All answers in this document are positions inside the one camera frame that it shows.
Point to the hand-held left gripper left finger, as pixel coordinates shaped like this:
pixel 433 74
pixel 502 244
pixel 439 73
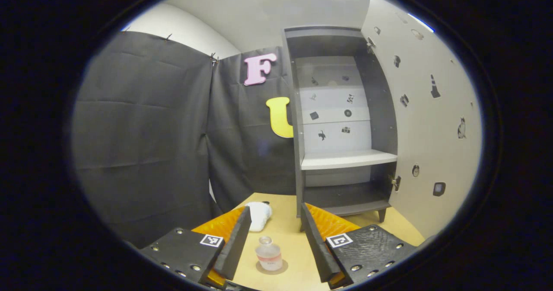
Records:
pixel 235 247

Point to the round brown coaster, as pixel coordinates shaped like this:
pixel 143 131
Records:
pixel 285 267

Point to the beige cabinet door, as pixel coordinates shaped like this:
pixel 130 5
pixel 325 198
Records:
pixel 432 144

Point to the small ceiling light panel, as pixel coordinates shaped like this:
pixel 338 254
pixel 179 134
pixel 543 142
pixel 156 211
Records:
pixel 421 23

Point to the clear plastic bottle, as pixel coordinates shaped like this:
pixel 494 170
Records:
pixel 268 254

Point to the white cabinet shelf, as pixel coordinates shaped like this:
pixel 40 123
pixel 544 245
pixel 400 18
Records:
pixel 345 159

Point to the dark grey cabinet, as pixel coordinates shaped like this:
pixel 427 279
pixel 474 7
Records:
pixel 376 109

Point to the black backdrop cloth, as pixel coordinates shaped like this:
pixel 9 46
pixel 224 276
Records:
pixel 142 131

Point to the metal door hinge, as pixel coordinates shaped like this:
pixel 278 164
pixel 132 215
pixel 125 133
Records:
pixel 370 44
pixel 396 183

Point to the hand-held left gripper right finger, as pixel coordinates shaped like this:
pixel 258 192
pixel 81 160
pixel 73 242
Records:
pixel 317 247

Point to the white plush toy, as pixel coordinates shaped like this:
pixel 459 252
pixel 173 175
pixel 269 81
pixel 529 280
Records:
pixel 259 215

